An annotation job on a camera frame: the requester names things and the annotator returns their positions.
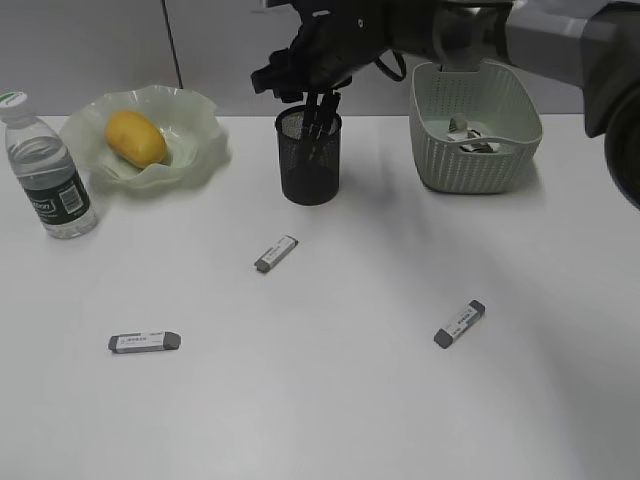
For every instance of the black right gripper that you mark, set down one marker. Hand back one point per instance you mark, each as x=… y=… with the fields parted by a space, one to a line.
x=338 y=38

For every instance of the white waste paper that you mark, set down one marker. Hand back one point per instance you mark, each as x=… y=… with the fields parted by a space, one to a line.
x=459 y=129

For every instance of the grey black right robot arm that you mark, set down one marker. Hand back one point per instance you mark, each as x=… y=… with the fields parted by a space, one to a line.
x=591 y=45

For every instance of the black mesh pen holder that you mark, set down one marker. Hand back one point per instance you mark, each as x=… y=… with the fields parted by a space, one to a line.
x=303 y=182

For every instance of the pale green wavy plate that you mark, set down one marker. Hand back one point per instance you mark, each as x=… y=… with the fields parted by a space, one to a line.
x=186 y=119

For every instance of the yellow mango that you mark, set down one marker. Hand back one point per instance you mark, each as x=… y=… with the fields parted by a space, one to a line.
x=133 y=137

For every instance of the pale green woven basket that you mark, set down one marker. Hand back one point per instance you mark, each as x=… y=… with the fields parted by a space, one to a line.
x=495 y=103

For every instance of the clear water bottle green label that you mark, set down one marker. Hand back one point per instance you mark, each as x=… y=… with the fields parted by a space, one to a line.
x=44 y=167

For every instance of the black marker pen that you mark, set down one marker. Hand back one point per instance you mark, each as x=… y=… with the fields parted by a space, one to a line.
x=310 y=128
x=319 y=124
x=334 y=117

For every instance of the grey white eraser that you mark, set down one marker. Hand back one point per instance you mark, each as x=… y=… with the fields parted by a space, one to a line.
x=447 y=335
x=275 y=254
x=144 y=342

